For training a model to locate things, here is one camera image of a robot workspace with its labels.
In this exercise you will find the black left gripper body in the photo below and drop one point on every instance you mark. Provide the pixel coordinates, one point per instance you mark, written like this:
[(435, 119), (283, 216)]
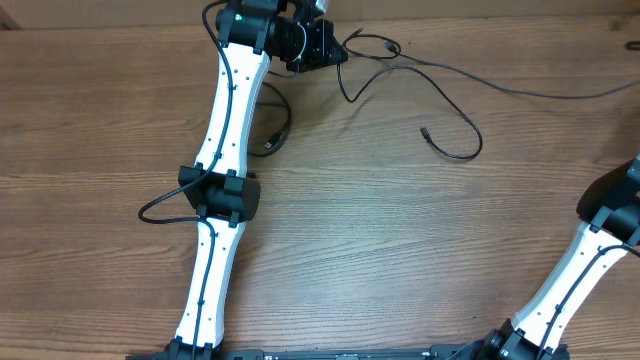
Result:
[(317, 48)]

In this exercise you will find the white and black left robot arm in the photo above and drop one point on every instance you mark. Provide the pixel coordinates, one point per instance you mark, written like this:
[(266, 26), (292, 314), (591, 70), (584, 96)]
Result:
[(247, 34)]

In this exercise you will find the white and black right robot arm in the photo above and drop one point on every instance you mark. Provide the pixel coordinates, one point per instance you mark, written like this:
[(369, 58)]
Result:
[(608, 231)]

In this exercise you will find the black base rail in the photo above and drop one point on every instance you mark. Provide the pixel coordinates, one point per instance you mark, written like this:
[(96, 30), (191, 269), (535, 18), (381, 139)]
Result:
[(474, 350)]

